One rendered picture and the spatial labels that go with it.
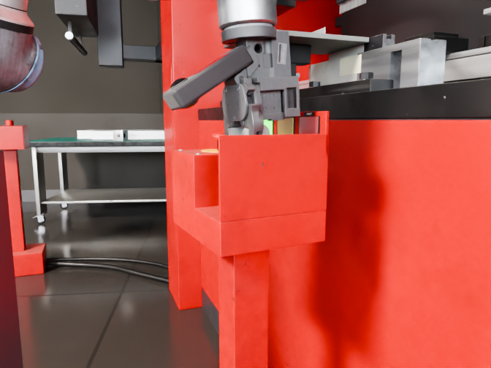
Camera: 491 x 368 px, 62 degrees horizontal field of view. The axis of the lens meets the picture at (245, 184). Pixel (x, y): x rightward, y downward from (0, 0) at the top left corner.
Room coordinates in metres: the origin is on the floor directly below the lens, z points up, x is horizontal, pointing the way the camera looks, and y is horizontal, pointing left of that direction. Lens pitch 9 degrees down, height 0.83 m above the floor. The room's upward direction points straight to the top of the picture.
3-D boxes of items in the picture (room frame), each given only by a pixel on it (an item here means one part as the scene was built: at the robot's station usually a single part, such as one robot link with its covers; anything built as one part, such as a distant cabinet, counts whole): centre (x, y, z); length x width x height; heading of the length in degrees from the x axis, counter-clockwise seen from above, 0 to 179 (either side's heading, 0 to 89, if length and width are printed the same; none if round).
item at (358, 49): (0.98, -0.23, 0.99); 0.14 x 0.01 x 0.03; 21
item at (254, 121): (0.53, -0.01, 0.82); 0.05 x 0.02 x 0.09; 27
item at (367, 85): (0.93, -0.20, 0.89); 0.30 x 0.05 x 0.03; 21
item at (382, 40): (0.96, -0.25, 0.98); 0.20 x 0.03 x 0.03; 21
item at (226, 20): (0.56, 0.00, 0.96); 0.08 x 0.08 x 0.05
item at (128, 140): (3.61, 0.70, 0.39); 2.15 x 0.83 x 0.78; 96
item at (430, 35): (1.03, -0.40, 1.01); 0.26 x 0.12 x 0.05; 111
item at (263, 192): (0.61, 0.00, 0.75); 0.20 x 0.16 x 0.18; 26
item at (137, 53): (2.10, 0.47, 1.17); 0.40 x 0.24 x 0.07; 21
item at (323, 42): (0.93, -0.11, 1.00); 0.26 x 0.18 x 0.01; 111
